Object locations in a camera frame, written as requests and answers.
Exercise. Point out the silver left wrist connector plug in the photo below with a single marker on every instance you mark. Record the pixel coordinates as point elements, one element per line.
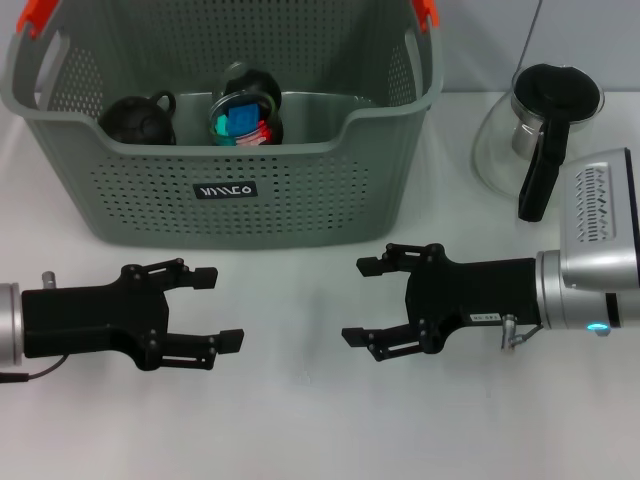
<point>49,280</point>

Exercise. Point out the blue square toy brick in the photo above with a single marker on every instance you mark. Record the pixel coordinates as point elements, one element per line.
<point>245,120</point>

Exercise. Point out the teal square toy plate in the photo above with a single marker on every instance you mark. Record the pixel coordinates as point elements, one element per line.
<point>222,127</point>

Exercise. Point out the grey-green perforated plastic storage bin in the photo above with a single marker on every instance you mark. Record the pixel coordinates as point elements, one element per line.
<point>300,200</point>

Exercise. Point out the black clay teapot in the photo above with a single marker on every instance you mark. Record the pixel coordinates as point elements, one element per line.
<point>135,122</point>

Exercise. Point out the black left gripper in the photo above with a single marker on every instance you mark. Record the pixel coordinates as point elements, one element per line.
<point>90,320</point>

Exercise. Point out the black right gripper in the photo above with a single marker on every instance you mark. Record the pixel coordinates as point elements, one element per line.
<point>475,290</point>

